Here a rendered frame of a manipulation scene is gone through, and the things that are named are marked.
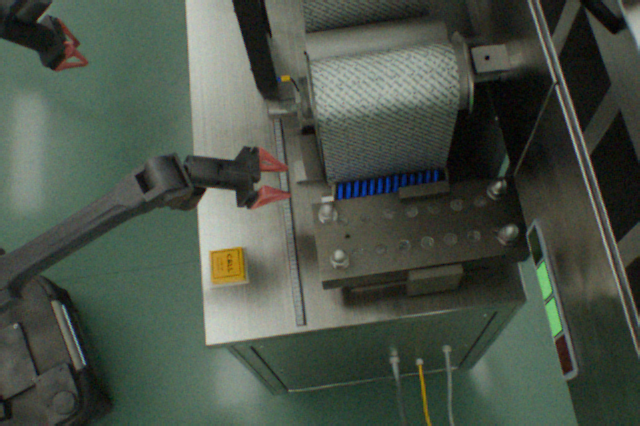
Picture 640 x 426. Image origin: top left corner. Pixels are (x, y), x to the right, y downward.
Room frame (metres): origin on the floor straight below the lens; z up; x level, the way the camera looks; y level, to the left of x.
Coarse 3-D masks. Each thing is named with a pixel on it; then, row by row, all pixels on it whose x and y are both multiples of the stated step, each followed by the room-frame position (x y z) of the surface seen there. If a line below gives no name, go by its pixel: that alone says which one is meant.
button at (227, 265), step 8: (232, 248) 0.52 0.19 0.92; (240, 248) 0.51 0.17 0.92; (216, 256) 0.51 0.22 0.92; (224, 256) 0.50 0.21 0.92; (232, 256) 0.50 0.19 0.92; (240, 256) 0.50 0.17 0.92; (216, 264) 0.49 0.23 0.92; (224, 264) 0.49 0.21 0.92; (232, 264) 0.48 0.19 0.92; (240, 264) 0.48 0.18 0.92; (216, 272) 0.47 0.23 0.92; (224, 272) 0.47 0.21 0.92; (232, 272) 0.47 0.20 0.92; (240, 272) 0.46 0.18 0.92; (216, 280) 0.46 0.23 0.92; (224, 280) 0.45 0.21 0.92; (232, 280) 0.45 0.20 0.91; (240, 280) 0.45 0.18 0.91
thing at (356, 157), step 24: (336, 144) 0.57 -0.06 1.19; (360, 144) 0.57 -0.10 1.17; (384, 144) 0.56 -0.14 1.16; (408, 144) 0.56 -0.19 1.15; (432, 144) 0.56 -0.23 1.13; (336, 168) 0.57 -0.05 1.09; (360, 168) 0.57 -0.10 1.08; (384, 168) 0.56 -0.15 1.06; (408, 168) 0.56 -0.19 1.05; (432, 168) 0.56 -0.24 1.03
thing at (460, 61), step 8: (456, 48) 0.64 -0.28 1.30; (456, 56) 0.62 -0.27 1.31; (456, 64) 0.61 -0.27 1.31; (464, 64) 0.60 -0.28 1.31; (464, 72) 0.59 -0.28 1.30; (464, 80) 0.58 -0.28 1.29; (464, 88) 0.57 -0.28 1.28; (464, 96) 0.56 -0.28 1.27; (312, 104) 0.59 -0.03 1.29; (464, 104) 0.56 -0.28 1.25; (312, 112) 0.59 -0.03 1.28
